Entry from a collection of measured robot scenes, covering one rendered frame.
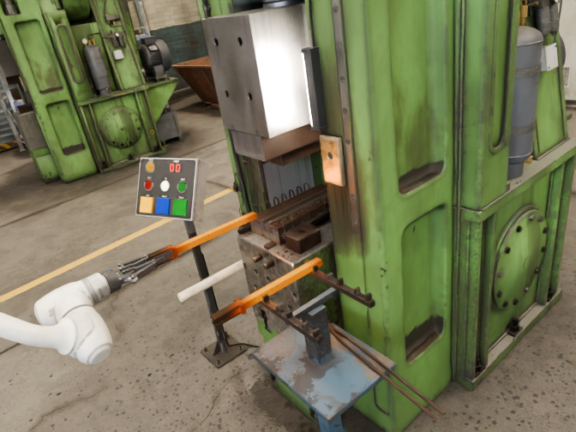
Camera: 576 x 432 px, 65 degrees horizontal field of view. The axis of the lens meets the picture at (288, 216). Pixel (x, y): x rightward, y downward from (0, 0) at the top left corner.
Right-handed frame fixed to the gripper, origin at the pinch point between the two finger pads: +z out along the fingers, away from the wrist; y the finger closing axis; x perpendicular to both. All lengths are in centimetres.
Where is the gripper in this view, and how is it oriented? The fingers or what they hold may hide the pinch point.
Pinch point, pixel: (162, 255)
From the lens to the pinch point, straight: 163.6
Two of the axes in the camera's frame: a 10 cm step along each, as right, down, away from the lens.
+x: -1.5, -8.8, -4.5
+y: 6.3, 2.6, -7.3
